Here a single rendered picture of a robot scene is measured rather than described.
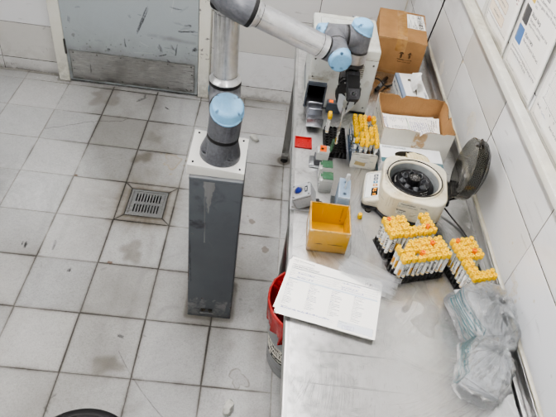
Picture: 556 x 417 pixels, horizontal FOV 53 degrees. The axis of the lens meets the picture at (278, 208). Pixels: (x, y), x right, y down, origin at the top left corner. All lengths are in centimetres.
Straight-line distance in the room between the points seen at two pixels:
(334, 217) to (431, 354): 55
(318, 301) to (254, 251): 131
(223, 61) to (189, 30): 180
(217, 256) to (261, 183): 109
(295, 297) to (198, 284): 89
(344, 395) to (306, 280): 37
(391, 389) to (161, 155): 230
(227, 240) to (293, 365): 82
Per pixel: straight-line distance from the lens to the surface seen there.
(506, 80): 204
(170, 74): 395
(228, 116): 192
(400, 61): 281
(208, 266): 240
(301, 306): 168
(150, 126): 373
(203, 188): 208
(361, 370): 163
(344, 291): 175
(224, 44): 194
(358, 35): 199
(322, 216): 191
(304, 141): 226
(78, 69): 412
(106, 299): 279
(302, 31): 181
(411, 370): 167
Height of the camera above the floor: 225
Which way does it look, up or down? 44 degrees down
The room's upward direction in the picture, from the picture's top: 10 degrees clockwise
